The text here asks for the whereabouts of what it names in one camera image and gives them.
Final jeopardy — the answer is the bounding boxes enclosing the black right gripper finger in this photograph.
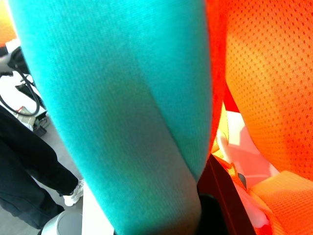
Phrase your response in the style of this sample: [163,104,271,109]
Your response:
[197,153,256,235]

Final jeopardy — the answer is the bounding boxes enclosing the turquoise knit cloth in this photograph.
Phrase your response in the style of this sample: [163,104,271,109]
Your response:
[0,0,313,235]

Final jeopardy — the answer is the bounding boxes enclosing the grey electronics box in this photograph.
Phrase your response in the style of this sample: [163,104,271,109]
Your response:
[15,106,49,138]

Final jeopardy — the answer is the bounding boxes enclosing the silver robot body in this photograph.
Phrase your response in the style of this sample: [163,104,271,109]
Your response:
[38,210,84,235]

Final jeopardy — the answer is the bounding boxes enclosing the person in black trousers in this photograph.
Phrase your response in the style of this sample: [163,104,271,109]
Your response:
[0,105,85,230]

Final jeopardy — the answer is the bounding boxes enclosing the black cable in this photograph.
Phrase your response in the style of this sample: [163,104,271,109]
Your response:
[0,64,41,117]

